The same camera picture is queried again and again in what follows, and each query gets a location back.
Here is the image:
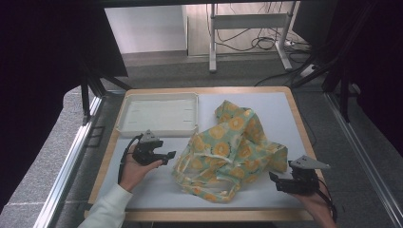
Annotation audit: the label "aluminium rail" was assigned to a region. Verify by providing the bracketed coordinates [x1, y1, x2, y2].
[325, 92, 403, 228]
[32, 94, 106, 228]

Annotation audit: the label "black curtain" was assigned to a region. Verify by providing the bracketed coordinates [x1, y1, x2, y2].
[317, 0, 403, 156]
[0, 0, 129, 213]

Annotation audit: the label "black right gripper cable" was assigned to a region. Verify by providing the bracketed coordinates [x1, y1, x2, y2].
[317, 178, 338, 222]

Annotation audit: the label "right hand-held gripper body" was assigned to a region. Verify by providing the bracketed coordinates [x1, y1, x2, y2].
[286, 154, 331, 196]

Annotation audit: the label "white plastic tray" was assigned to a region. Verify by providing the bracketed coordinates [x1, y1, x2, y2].
[115, 91, 200, 139]

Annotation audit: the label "wooden table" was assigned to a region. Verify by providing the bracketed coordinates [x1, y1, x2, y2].
[84, 85, 324, 222]

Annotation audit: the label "black floor cables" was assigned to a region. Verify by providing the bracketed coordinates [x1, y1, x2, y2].
[205, 2, 313, 54]

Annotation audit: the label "white power strip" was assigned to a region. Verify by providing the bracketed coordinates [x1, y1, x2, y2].
[298, 64, 318, 79]

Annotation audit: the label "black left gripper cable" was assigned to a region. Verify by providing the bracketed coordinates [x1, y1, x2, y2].
[117, 134, 144, 185]

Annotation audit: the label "white metal desk frame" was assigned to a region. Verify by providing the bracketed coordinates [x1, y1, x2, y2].
[208, 1, 300, 74]

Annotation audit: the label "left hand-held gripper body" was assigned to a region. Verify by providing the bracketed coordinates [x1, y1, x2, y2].
[131, 129, 164, 166]

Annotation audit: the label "black metal stand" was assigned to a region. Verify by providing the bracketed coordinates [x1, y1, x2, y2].
[290, 31, 354, 124]
[79, 61, 133, 125]

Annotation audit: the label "person's right hand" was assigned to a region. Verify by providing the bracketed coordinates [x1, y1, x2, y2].
[294, 184, 337, 228]

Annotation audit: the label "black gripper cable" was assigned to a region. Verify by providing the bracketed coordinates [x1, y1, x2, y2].
[117, 134, 144, 185]
[317, 178, 338, 222]

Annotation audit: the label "green orange fruit print bag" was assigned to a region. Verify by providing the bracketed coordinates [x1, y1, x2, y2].
[171, 99, 289, 204]

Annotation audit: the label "person's left hand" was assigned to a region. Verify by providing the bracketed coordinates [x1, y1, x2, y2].
[119, 143, 164, 193]

